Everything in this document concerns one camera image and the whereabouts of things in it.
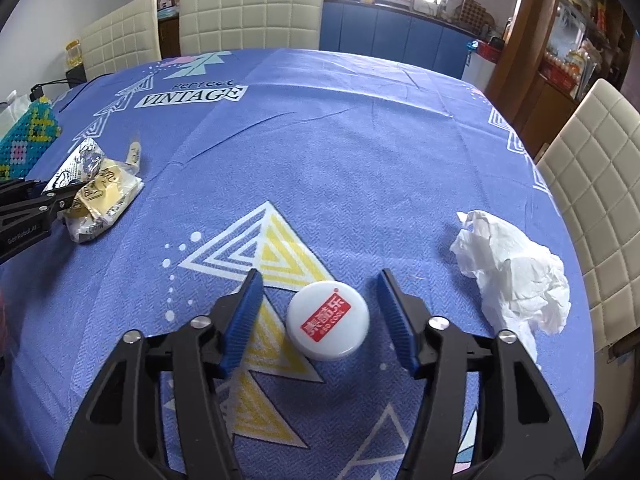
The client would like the silver foil wrapper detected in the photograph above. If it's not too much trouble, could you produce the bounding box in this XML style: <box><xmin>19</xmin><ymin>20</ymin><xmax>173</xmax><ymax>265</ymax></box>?
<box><xmin>43</xmin><ymin>139</ymin><xmax>105</xmax><ymax>192</ymax></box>

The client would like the cream chair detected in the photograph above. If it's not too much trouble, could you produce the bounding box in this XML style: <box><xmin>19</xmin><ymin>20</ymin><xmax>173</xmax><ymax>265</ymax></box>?
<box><xmin>79</xmin><ymin>0</ymin><xmax>162</xmax><ymax>81</ymax></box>
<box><xmin>179</xmin><ymin>0</ymin><xmax>324</xmax><ymax>55</ymax></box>
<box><xmin>537</xmin><ymin>79</ymin><xmax>640</xmax><ymax>351</ymax></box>

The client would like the blue kitchen cabinet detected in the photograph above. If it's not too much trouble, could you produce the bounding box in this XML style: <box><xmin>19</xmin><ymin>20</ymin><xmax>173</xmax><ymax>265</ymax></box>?
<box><xmin>320</xmin><ymin>1</ymin><xmax>472</xmax><ymax>79</ymax></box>

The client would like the white trash bin red lid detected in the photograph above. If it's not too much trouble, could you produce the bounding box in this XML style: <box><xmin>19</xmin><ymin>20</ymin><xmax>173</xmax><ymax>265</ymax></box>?
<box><xmin>461</xmin><ymin>40</ymin><xmax>501</xmax><ymax>92</ymax></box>

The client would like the white round bottle cap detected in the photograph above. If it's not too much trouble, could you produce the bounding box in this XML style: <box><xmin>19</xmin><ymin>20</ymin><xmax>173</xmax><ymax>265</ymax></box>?
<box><xmin>285</xmin><ymin>281</ymin><xmax>370</xmax><ymax>361</ymax></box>

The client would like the blue printed tablecloth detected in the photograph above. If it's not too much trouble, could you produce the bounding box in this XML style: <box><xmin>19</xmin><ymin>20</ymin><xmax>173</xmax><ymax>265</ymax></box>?
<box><xmin>1</xmin><ymin>49</ymin><xmax>593</xmax><ymax>479</ymax></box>

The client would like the small beige wrapper piece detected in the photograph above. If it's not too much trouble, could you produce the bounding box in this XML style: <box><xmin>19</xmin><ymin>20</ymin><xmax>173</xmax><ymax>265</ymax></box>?
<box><xmin>126</xmin><ymin>141</ymin><xmax>141</xmax><ymax>167</ymax></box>

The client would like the cream chair far middle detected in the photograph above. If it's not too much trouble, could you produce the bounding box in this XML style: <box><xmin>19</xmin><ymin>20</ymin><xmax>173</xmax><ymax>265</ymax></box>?
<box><xmin>179</xmin><ymin>0</ymin><xmax>324</xmax><ymax>55</ymax></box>

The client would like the teal beaded tissue box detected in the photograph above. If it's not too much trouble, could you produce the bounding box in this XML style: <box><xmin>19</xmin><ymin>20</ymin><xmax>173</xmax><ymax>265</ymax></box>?
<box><xmin>0</xmin><ymin>98</ymin><xmax>62</xmax><ymax>182</ymax></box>

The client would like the cream chair right side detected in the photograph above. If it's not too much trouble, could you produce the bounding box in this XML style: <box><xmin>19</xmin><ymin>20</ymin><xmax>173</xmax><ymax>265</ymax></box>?
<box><xmin>537</xmin><ymin>79</ymin><xmax>640</xmax><ymax>351</ymax></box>

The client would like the cream chair far left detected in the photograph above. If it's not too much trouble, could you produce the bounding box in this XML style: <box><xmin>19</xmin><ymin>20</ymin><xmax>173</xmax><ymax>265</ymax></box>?
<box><xmin>79</xmin><ymin>0</ymin><xmax>162</xmax><ymax>81</ymax></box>

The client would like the crumpled white tissue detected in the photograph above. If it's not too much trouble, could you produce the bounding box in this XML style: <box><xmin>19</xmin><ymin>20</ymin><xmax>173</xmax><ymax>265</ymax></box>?
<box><xmin>450</xmin><ymin>210</ymin><xmax>572</xmax><ymax>361</ymax></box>

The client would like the yellow white snack wrapper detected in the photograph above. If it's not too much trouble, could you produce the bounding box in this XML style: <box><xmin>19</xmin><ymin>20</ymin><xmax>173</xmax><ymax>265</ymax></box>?
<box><xmin>63</xmin><ymin>158</ymin><xmax>143</xmax><ymax>244</ymax></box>

